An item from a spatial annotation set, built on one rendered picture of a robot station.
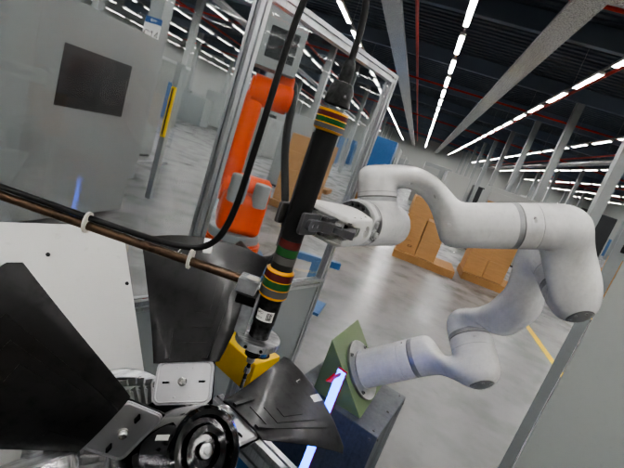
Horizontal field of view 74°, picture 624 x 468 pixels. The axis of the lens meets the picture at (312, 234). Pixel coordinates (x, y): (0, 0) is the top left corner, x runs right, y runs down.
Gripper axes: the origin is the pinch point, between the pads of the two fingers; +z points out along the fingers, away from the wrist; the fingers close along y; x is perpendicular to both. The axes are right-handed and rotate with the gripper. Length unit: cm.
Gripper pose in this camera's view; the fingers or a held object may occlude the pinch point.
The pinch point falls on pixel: (297, 217)
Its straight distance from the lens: 60.5
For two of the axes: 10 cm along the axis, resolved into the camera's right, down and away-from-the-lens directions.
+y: -7.4, -3.9, 5.5
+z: -6.0, -0.2, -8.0
